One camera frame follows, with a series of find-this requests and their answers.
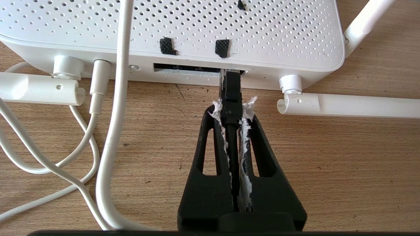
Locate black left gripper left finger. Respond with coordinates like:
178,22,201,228
177,105,235,231

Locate white wifi router with antennas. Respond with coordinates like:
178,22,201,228
0,0,420,119

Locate thin white power cable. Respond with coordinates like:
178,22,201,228
0,0,158,231

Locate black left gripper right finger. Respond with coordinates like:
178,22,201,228
238,105,308,231

